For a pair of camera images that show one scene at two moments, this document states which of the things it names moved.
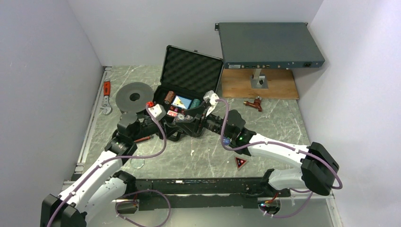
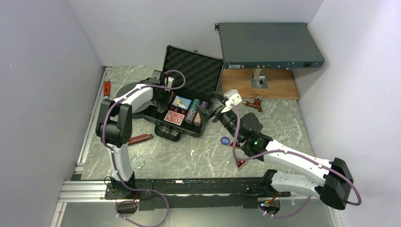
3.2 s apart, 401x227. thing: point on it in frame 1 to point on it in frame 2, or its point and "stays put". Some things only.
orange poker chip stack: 169,97 stays put
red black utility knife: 143,139 stays put
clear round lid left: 137,163 stays put
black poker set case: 187,75 stays put
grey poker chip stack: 181,116 to 161,110
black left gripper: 169,129 to 168,95
